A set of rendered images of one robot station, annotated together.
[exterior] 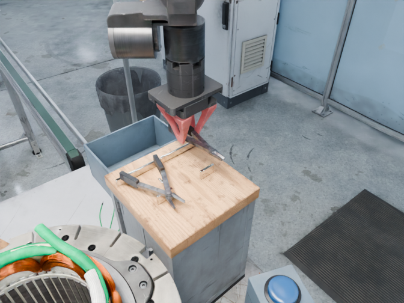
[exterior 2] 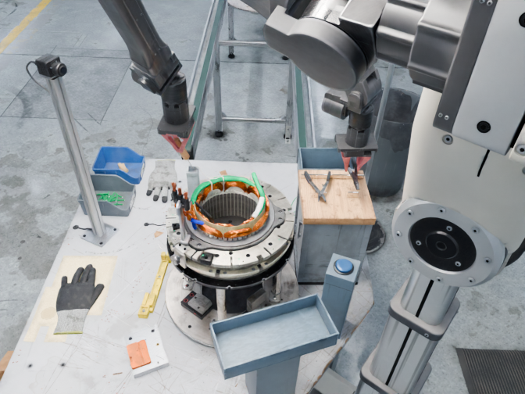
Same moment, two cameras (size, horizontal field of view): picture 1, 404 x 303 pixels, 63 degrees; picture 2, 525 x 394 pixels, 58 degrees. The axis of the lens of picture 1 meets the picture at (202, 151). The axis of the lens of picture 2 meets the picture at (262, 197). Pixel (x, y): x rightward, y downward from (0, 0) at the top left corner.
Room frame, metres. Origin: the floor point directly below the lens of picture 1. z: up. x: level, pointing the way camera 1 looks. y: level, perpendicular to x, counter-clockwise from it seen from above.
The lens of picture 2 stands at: (-0.48, -0.40, 1.93)
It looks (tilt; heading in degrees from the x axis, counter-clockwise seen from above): 42 degrees down; 38
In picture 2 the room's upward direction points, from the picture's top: 2 degrees clockwise
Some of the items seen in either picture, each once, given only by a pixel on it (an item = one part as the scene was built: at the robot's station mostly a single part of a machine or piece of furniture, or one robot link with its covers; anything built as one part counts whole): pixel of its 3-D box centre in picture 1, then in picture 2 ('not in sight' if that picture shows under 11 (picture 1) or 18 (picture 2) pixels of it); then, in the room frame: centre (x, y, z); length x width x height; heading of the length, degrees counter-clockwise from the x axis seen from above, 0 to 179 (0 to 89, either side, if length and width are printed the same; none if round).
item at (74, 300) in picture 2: not in sight; (76, 295); (-0.17, 0.50, 0.79); 0.24 x 0.13 x 0.02; 38
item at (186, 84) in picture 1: (185, 77); (357, 134); (0.45, 0.02, 1.24); 0.10 x 0.07 x 0.07; 131
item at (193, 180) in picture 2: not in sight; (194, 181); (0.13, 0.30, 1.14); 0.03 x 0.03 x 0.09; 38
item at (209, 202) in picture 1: (180, 186); (334, 195); (0.41, 0.04, 1.05); 0.20 x 0.19 x 0.02; 40
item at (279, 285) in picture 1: (282, 290); (344, 265); (0.23, -0.11, 1.04); 0.04 x 0.04 x 0.01
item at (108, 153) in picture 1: (142, 190); (323, 193); (0.53, 0.14, 0.92); 0.17 x 0.11 x 0.28; 130
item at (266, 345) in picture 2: not in sight; (271, 363); (-0.03, -0.10, 0.92); 0.25 x 0.11 x 0.28; 148
